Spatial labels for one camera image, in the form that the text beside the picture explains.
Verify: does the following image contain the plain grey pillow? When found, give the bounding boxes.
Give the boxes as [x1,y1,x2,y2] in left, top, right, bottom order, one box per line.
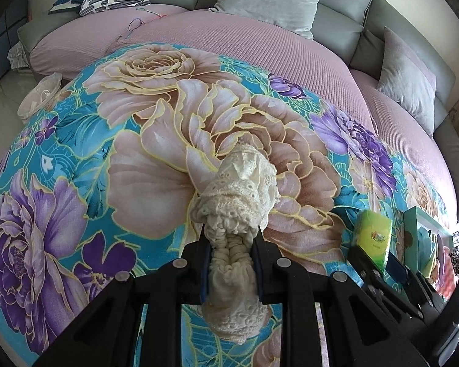
[210,0,325,39]

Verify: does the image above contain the teal shallow box tray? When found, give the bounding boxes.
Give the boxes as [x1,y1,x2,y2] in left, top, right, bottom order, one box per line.
[403,206,457,295]

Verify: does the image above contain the grey sofa with pink seats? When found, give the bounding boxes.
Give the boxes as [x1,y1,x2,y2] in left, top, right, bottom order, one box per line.
[17,0,459,222]

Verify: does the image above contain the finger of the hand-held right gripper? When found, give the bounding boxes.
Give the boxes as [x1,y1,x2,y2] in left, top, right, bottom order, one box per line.
[388,254,444,306]
[348,247,425,318]

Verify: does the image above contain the thin coloured cord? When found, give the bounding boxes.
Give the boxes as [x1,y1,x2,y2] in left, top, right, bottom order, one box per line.
[117,7,169,43]

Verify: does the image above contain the floral blanket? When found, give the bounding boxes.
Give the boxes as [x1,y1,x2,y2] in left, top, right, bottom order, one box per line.
[0,42,456,367]

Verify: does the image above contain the cream lace sleeve cover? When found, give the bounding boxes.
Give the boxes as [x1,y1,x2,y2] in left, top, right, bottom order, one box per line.
[185,143,282,345]

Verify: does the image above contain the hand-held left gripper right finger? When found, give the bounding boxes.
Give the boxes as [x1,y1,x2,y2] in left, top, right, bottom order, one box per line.
[250,229,444,367]

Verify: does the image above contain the blue cabinet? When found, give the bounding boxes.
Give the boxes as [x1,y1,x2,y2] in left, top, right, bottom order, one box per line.
[0,0,31,81]

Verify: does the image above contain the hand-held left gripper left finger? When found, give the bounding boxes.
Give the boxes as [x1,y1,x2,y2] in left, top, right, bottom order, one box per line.
[31,224,213,367]

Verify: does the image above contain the blue face mask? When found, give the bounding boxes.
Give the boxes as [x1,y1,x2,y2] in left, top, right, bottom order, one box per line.
[418,226,438,264]

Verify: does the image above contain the green tissue packet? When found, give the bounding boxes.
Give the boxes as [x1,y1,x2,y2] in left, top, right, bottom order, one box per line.
[352,210,393,272]

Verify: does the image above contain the white waste basket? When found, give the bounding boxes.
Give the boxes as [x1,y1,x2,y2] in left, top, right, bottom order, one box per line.
[17,72,64,123]

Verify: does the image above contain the white cloth bundle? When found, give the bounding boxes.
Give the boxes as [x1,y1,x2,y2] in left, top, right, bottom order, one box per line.
[7,44,33,73]

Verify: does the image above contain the grey and pink pillow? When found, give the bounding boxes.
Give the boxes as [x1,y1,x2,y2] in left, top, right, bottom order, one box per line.
[377,26,437,138]

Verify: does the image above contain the pink white knit cloth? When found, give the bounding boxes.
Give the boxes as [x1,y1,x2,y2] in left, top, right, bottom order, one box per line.
[438,264,457,299]

